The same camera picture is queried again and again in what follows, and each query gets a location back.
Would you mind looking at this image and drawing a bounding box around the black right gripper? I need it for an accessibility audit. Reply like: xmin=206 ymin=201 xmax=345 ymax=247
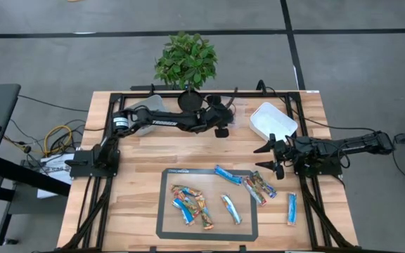
xmin=252 ymin=133 xmax=299 ymax=181

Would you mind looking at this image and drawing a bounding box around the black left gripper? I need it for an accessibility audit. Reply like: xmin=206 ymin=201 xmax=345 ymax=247
xmin=202 ymin=94 xmax=235 ymax=139

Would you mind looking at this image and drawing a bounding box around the green blue granola bar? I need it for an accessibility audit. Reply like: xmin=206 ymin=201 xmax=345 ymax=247
xmin=250 ymin=170 xmax=278 ymax=200

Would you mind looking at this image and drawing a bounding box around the green orange granola bar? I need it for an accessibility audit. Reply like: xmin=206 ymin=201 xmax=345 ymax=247
xmin=194 ymin=195 xmax=215 ymax=231

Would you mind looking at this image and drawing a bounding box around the bright blue granola bar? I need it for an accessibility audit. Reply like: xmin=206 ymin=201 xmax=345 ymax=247
xmin=172 ymin=197 xmax=196 ymax=226

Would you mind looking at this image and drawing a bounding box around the pale blue granola bar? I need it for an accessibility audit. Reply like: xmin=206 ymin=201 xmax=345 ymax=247
xmin=220 ymin=193 xmax=243 ymax=226

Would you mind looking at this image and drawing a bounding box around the blue orange granola bar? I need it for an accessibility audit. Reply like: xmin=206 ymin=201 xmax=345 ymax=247
xmin=169 ymin=184 xmax=203 ymax=198

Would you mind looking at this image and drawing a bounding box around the yellow red granola bar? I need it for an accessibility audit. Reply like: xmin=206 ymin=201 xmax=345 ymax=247
xmin=177 ymin=191 xmax=200 ymax=218

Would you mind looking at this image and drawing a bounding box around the black plant pot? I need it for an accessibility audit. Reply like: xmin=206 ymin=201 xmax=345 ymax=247
xmin=176 ymin=90 xmax=205 ymax=113

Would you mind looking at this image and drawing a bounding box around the white plastic bin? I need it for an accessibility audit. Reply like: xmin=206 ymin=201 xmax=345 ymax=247
xmin=127 ymin=93 xmax=171 ymax=138
xmin=249 ymin=101 xmax=299 ymax=143

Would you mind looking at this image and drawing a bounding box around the green potted plant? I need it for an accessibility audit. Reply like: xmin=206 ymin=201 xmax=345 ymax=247
xmin=153 ymin=30 xmax=219 ymax=92

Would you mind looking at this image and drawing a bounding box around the white cardboard box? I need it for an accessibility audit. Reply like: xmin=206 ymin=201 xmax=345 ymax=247
xmin=36 ymin=152 xmax=76 ymax=200

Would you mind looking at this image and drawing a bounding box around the black aluminium frame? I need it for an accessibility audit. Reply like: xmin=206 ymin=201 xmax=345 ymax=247
xmin=56 ymin=79 xmax=361 ymax=253

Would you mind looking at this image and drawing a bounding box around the yellow cable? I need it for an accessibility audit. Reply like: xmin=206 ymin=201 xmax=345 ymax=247
xmin=42 ymin=124 xmax=74 ymax=156

